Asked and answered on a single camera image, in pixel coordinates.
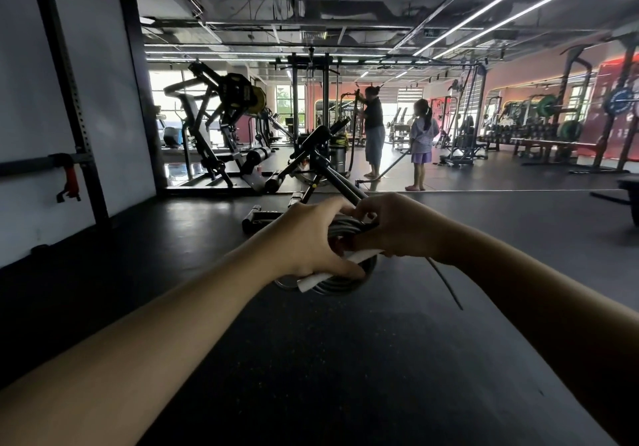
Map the black plate-loaded machine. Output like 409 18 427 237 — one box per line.
164 60 281 195

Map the black cable crossover machine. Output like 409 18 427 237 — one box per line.
272 51 489 168

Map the red rack hook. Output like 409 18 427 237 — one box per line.
54 153 82 204

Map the white cloth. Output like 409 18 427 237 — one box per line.
297 248 386 293

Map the red wall banner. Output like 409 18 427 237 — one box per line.
578 55 639 163

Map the black rack upright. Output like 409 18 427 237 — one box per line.
12 0 111 228

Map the ceiling light strip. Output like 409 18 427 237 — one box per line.
432 0 631 60
412 0 566 57

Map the black back extension bench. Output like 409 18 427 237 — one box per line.
242 117 381 235

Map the person's right hand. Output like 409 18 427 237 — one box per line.
343 191 453 262

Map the dumbbell rack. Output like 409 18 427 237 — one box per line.
478 122 561 155

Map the black squat rack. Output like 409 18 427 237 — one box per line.
559 36 639 175

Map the person's left forearm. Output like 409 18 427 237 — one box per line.
0 221 296 446

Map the black flat bench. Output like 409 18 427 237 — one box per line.
589 173 639 228

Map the grey cable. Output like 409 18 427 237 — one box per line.
274 215 465 312

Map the vacuum cleaner canister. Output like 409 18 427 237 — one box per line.
328 133 350 175

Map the person's right forearm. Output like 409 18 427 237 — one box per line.
447 218 639 446

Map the vacuum floor wand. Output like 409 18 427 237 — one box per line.
355 148 413 188

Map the person's left hand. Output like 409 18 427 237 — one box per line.
260 195 368 283

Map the grey safety bar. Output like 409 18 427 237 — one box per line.
0 153 94 178

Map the blue weight plate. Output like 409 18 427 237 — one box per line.
602 87 635 117

